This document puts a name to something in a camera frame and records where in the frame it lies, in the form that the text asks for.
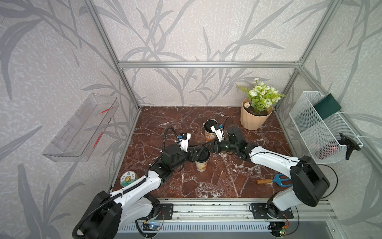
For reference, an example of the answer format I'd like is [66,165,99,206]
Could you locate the black wall clamp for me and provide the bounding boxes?
[338,132,361,160]

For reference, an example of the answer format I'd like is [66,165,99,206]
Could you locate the black cup lid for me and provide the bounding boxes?
[204,119,218,133]
[196,147,210,163]

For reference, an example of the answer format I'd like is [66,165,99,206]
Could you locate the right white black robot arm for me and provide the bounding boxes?
[205,124,330,212]

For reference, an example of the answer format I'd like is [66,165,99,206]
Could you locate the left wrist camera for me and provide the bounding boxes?
[178,133,191,152]

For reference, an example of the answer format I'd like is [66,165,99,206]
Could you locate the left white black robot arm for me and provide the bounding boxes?
[72,144,210,239]

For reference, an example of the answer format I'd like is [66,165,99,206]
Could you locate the pink ribbed flower pot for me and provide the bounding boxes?
[240,98,273,130]

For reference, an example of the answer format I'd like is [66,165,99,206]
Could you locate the dark green card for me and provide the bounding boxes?
[313,94,342,120]

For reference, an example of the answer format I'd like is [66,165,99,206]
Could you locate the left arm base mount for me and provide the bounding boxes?
[148,203,174,220]

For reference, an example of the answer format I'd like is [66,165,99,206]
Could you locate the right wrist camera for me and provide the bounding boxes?
[210,123,224,142]

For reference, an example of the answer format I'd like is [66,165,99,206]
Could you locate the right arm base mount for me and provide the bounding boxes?
[249,203,294,220]

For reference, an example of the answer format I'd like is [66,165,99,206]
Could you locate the white wire mesh basket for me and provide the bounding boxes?
[289,91,363,164]

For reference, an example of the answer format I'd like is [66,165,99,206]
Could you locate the wooden handled blue tool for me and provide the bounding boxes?
[256,174,292,187]

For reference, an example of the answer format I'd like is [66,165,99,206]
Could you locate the dark red item in basket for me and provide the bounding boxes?
[315,142,338,160]

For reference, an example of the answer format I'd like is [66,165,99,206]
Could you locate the clear acrylic wall shelf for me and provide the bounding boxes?
[42,93,120,162]

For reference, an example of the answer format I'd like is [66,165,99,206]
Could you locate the green white artificial flowers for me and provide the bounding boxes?
[238,78,285,116]

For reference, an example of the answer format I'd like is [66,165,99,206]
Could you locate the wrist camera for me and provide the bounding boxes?
[178,133,191,152]
[210,123,224,142]

